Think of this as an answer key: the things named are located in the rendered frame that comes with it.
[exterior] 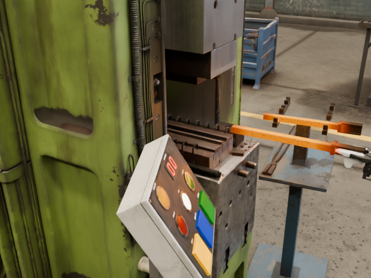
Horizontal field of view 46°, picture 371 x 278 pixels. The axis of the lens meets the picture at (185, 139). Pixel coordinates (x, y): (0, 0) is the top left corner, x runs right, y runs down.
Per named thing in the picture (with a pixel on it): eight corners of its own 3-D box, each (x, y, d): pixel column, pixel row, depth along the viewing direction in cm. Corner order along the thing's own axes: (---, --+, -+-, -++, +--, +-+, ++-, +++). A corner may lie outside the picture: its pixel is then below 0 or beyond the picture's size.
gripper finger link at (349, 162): (331, 166, 142) (361, 172, 139) (334, 150, 140) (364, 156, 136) (333, 162, 145) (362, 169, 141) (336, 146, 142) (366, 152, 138)
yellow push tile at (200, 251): (212, 254, 109) (197, 232, 107) (211, 275, 102) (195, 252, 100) (206, 257, 110) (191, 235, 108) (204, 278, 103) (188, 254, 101)
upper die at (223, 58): (236, 65, 159) (237, 38, 155) (210, 79, 143) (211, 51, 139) (142, 51, 178) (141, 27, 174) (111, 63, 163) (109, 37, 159)
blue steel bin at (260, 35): (276, 71, 588) (281, 17, 557) (259, 89, 523) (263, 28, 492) (195, 62, 635) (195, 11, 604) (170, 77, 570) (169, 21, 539)
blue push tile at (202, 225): (214, 229, 118) (200, 209, 116) (212, 247, 111) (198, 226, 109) (208, 231, 119) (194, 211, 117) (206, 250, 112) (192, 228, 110)
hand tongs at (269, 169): (293, 126, 248) (293, 124, 247) (301, 127, 246) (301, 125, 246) (261, 174, 199) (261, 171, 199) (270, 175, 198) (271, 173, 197)
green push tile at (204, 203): (215, 209, 127) (202, 189, 125) (214, 224, 120) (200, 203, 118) (210, 211, 128) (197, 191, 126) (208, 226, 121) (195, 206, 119)
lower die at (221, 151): (232, 151, 174) (233, 132, 170) (208, 173, 159) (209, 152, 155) (146, 130, 194) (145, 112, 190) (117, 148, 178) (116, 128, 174)
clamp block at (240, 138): (244, 140, 184) (245, 126, 181) (236, 148, 177) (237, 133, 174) (219, 134, 189) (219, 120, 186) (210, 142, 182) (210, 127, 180)
